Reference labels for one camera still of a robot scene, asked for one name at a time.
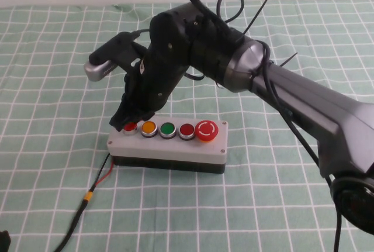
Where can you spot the yellow push button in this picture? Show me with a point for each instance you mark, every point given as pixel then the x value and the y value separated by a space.
pixel 148 128

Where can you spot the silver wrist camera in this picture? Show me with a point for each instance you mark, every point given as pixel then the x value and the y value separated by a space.
pixel 97 70

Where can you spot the small bright red push button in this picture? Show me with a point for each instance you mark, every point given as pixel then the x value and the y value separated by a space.
pixel 130 128

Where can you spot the red emergency stop button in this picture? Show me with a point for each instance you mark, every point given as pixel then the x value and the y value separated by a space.
pixel 207 130

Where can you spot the green white checked tablecloth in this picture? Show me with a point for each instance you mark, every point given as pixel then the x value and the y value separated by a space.
pixel 58 103

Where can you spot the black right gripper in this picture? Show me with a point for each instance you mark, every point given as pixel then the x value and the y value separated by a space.
pixel 163 59

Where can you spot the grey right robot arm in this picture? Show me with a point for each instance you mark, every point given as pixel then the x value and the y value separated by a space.
pixel 306 100

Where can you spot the long black zip tie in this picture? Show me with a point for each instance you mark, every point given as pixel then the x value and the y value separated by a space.
pixel 260 9

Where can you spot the green push button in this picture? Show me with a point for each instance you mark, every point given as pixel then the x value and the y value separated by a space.
pixel 167 129

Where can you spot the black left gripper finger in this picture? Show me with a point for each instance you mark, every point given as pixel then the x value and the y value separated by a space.
pixel 4 241

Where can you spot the grey black button box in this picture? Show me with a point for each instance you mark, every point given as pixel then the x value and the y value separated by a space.
pixel 175 150

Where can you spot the short black zip tie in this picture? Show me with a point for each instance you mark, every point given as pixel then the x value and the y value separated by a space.
pixel 289 59

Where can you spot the dark red push button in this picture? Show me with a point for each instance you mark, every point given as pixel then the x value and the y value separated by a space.
pixel 187 130

